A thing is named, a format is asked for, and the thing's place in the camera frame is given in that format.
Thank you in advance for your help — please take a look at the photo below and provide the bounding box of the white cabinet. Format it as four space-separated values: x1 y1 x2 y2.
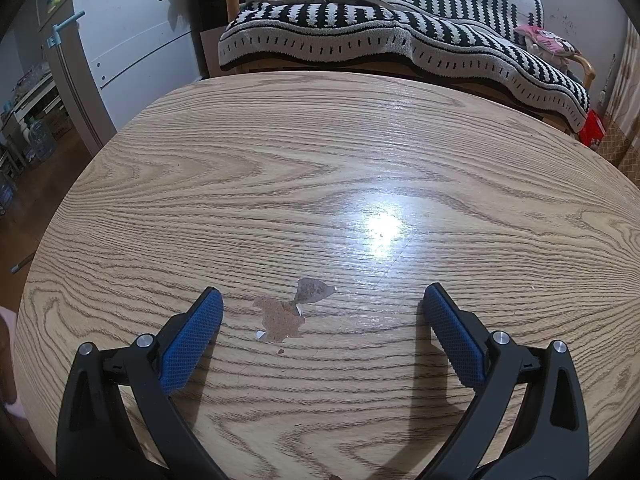
40 0 203 156

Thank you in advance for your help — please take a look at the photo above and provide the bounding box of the white shelf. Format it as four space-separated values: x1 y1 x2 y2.
0 67 66 181

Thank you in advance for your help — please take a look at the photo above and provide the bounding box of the cardboard box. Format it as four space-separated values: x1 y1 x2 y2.
200 30 223 80

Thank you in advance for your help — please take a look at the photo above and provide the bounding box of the beige patterned curtain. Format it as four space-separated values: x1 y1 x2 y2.
597 15 640 186

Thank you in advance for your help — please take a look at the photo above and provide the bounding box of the sofa with black-white blanket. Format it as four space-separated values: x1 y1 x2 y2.
217 0 591 133

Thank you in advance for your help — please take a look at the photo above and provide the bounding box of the person's pink clothing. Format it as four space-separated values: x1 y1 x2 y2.
0 305 25 418

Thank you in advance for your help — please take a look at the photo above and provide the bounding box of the pink plush cushion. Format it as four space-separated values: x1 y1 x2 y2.
514 24 583 68

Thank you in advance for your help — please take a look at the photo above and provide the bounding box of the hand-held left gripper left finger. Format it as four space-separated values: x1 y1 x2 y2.
56 286 231 480

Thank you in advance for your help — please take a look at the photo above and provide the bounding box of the red bag on floor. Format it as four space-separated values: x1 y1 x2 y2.
577 109 607 148

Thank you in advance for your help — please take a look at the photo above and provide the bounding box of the clear water bottle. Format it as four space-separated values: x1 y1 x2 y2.
25 120 57 162

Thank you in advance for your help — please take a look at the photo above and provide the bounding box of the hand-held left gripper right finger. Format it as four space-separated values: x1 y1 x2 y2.
415 282 588 480

